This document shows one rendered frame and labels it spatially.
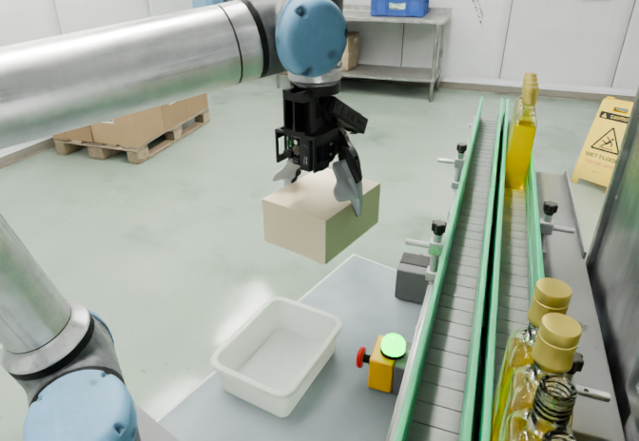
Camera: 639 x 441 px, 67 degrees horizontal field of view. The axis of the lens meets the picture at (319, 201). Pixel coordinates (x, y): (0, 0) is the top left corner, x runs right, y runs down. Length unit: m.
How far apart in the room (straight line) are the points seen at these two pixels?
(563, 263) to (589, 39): 5.28
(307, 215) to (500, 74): 5.72
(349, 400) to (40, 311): 0.53
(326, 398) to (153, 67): 0.68
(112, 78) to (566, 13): 5.98
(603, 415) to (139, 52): 0.75
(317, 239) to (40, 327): 0.37
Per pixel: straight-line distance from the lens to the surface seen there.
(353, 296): 1.15
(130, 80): 0.44
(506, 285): 1.03
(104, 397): 0.67
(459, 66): 6.33
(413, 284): 1.12
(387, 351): 0.89
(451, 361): 0.84
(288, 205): 0.72
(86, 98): 0.43
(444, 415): 0.77
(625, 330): 0.92
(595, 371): 0.91
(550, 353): 0.50
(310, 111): 0.66
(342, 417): 0.91
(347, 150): 0.70
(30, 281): 0.67
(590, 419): 0.83
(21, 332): 0.70
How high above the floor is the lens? 1.46
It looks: 27 degrees down
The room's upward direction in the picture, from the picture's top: straight up
